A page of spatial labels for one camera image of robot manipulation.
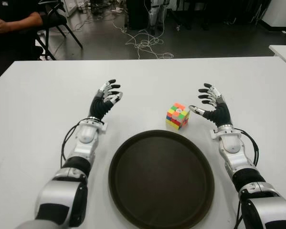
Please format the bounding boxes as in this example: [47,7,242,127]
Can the dark brown round plate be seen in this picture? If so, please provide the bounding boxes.
[108,129,215,229]

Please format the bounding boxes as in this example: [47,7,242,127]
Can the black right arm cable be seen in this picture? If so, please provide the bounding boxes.
[235,128,260,167]

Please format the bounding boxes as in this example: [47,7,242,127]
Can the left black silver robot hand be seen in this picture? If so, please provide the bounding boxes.
[89,79,124,121]

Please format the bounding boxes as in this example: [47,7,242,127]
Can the multicoloured Rubik's cube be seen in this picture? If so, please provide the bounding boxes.
[166,102,191,131]

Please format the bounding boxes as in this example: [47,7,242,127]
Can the black floor cabinet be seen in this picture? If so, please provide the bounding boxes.
[126,0,150,31]

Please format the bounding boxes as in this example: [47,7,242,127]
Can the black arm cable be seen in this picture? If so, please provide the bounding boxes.
[235,128,260,167]
[60,118,91,167]

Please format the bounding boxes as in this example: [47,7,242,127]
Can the white cabinet with black base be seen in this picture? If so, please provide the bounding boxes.
[262,0,286,32]

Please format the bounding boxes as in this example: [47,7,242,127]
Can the seated person in black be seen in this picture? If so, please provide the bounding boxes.
[0,0,44,84]

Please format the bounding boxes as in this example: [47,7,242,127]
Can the black folding chair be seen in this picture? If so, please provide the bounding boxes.
[35,0,84,61]

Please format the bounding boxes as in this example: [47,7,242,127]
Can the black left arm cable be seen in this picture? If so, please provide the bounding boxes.
[60,118,91,167]

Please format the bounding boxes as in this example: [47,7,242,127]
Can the white tangled floor cable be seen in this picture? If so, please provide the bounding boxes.
[113,20,174,60]

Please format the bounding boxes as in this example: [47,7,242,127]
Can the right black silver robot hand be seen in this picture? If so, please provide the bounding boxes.
[188,83,233,127]

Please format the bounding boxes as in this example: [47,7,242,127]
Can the standing white humanoid robot legs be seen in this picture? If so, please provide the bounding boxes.
[149,0,167,34]

